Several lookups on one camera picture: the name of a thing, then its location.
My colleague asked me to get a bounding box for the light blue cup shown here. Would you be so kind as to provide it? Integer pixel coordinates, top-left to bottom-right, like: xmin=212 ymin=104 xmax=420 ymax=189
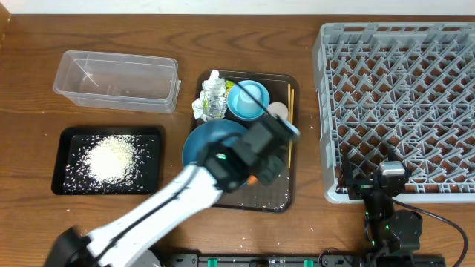
xmin=237 ymin=83 xmax=262 ymax=117

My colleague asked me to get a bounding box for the crumpled white wrapper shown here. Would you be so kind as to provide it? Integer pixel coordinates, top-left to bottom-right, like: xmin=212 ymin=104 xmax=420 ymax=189
xmin=192 ymin=70 xmax=235 ymax=122

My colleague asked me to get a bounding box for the clear plastic bin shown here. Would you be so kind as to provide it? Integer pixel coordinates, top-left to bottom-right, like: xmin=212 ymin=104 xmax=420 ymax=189
xmin=53 ymin=50 xmax=181 ymax=113

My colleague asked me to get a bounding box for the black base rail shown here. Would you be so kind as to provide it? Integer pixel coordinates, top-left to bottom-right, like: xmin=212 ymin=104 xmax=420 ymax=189
xmin=162 ymin=251 xmax=446 ymax=267

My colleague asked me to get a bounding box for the grey dishwasher rack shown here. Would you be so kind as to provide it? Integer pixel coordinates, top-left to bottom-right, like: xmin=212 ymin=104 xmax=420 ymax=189
xmin=312 ymin=22 xmax=474 ymax=204

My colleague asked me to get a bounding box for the white cup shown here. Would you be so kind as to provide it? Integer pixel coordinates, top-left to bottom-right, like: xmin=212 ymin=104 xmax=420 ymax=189
xmin=267 ymin=102 xmax=289 ymax=120

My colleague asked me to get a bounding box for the black plastic tray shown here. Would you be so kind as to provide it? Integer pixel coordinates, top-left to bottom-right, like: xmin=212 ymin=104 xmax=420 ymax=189
xmin=51 ymin=126 xmax=162 ymax=195

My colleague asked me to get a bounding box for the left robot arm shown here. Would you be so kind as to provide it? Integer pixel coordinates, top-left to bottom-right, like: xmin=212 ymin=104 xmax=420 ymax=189
xmin=45 ymin=115 xmax=300 ymax=266

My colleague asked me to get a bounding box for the dark brown serving tray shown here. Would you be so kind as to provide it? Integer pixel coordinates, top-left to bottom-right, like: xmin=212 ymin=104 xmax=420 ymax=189
xmin=183 ymin=69 xmax=300 ymax=214

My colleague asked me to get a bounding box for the orange carrot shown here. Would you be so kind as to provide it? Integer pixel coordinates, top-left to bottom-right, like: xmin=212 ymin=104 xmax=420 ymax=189
xmin=247 ymin=176 xmax=258 ymax=185

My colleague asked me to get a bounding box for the white rice pile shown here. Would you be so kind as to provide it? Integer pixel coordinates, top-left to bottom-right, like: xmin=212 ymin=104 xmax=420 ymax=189
xmin=62 ymin=134 xmax=160 ymax=195

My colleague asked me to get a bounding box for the light blue bowl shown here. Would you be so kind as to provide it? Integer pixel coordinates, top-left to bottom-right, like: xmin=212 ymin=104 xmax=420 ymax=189
xmin=227 ymin=80 xmax=270 ymax=121

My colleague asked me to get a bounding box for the dark blue plate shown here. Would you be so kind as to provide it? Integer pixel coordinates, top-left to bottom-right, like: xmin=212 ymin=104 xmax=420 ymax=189
xmin=182 ymin=119 xmax=248 ymax=166

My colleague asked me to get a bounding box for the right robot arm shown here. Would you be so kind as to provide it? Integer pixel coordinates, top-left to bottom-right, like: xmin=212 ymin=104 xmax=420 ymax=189
xmin=341 ymin=153 xmax=422 ymax=266

